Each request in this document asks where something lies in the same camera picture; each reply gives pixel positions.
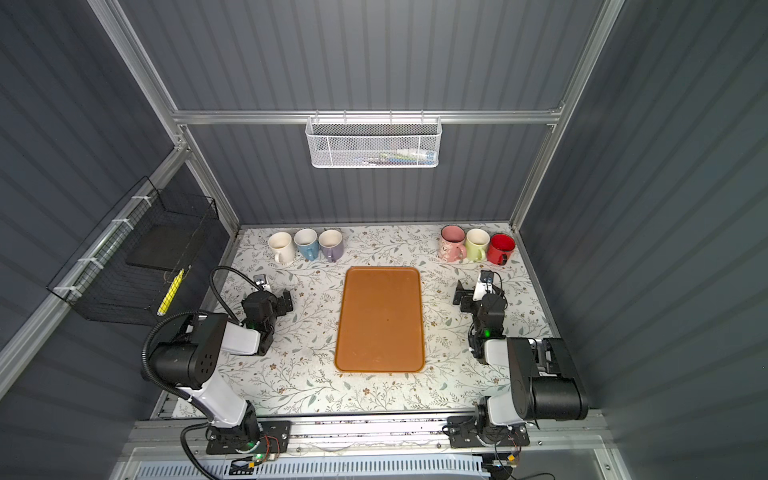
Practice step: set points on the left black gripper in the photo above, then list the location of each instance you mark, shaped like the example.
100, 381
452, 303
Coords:
280, 307

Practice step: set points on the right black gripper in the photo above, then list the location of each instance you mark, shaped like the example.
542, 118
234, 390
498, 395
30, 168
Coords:
467, 297

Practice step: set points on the red mug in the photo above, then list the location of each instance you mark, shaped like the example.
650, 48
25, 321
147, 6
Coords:
500, 249

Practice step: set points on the white mug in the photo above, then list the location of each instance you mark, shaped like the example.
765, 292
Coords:
282, 247

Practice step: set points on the light green mug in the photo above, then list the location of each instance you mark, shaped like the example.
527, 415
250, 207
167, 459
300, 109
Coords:
476, 244

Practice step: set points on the pink patterned mug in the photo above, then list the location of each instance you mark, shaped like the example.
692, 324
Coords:
451, 245

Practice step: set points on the blue mug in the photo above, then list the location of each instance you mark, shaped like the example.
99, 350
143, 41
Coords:
306, 241

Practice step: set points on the purple mug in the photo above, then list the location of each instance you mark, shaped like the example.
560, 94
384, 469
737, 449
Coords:
331, 243

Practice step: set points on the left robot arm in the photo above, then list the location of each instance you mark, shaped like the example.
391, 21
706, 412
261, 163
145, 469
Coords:
181, 352

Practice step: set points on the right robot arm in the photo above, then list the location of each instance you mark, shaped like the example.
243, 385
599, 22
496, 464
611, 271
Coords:
543, 381

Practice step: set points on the yellow marker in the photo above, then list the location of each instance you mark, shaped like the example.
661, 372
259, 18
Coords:
167, 300

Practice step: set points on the orange plastic tray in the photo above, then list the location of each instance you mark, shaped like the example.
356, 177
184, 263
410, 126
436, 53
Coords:
381, 327

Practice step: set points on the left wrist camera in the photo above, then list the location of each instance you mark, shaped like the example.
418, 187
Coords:
261, 282

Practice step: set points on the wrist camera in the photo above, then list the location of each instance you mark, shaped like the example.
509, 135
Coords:
261, 282
484, 285

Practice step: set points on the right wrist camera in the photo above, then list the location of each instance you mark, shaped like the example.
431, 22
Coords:
484, 285

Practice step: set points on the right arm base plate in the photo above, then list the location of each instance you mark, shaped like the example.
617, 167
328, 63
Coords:
470, 432

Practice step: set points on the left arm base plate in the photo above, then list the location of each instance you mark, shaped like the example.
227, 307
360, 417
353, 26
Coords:
263, 437

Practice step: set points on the black wire basket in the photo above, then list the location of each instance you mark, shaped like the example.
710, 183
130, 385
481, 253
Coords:
125, 273

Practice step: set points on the white slotted cable duct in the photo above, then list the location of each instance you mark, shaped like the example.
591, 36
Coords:
432, 466

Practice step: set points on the aluminium rail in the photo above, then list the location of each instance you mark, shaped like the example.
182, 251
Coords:
308, 433

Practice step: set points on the white wire mesh basket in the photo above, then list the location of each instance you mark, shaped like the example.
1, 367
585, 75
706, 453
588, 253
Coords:
390, 144

